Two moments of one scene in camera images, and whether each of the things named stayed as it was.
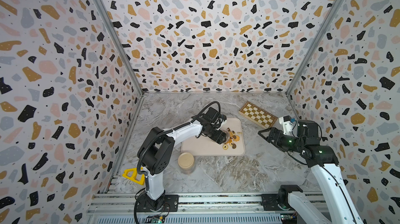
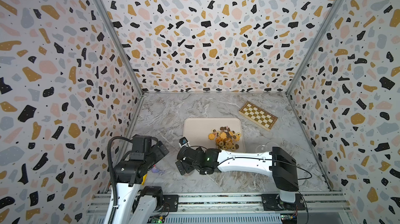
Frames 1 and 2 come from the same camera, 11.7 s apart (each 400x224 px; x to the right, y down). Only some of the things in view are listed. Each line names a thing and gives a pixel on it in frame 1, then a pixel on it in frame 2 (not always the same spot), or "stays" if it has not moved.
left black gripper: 221,137 to 159,153
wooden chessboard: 258,115 stays
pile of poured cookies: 232,137 stays
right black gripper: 274,131 to 184,169
